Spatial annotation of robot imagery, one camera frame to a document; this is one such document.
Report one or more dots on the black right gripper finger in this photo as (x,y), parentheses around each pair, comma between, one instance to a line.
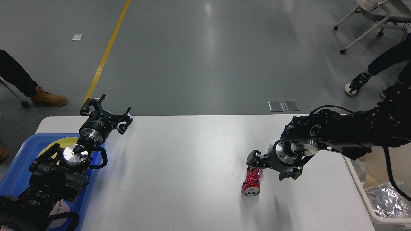
(294,173)
(256,159)

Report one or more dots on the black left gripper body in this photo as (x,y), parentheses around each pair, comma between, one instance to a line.
(96,130)

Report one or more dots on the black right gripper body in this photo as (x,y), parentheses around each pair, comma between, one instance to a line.
(281,158)

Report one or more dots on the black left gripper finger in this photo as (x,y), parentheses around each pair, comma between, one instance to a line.
(92,107)
(121,122)

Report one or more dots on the crushed red soda can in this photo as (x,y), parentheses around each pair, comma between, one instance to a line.
(251,186)

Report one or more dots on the yellow plate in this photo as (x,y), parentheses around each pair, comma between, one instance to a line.
(63,142)

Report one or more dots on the aluminium foil piece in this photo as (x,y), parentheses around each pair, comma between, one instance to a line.
(360,169)

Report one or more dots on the aluminium foil tray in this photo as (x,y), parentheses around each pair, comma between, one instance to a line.
(387,202)

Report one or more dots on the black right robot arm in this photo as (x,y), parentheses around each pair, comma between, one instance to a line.
(352,135)

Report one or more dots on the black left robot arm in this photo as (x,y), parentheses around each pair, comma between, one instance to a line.
(59,173)

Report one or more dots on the left floor outlet cover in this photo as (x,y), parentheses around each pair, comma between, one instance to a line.
(276,106)

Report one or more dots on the floor outlet cover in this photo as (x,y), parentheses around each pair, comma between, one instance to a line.
(276,106)
(292,105)

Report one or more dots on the right floor outlet cover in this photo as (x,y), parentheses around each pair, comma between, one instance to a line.
(292,105)

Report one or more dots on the tan work boot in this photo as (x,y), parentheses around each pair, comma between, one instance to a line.
(43,98)

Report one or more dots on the grey chair leg caster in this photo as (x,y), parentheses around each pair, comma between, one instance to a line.
(23,103)

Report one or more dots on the beige plastic bin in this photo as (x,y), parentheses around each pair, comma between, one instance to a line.
(377,172)

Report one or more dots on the pink mug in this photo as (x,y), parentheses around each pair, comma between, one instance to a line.
(59,208)

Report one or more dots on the black trouser leg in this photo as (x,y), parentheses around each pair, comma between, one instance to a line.
(12,72)

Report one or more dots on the blue plastic tray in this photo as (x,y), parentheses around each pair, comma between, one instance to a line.
(16,179)

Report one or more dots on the black green sneaker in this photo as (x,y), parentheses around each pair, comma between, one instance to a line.
(352,88)

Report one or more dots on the seated person black shoe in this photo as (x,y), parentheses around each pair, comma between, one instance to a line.
(391,90)

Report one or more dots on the white office chair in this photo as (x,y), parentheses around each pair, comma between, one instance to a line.
(392,14)

